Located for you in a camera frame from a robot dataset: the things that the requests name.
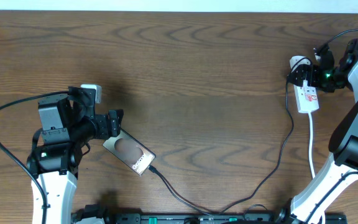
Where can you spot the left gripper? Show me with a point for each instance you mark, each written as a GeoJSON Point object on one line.
{"type": "Point", "coordinates": [113, 123]}

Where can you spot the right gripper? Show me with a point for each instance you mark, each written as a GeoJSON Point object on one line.
{"type": "Point", "coordinates": [310, 70]}

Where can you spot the white power strip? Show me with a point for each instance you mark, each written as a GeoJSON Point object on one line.
{"type": "Point", "coordinates": [306, 96]}

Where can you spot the Galaxy S25 Ultra smartphone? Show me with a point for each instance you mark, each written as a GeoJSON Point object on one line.
{"type": "Point", "coordinates": [130, 151]}

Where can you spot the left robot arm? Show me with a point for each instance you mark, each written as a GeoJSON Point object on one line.
{"type": "Point", "coordinates": [69, 122]}

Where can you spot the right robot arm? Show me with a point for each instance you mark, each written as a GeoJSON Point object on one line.
{"type": "Point", "coordinates": [341, 167]}

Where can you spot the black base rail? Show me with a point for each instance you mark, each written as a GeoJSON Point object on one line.
{"type": "Point", "coordinates": [98, 214]}

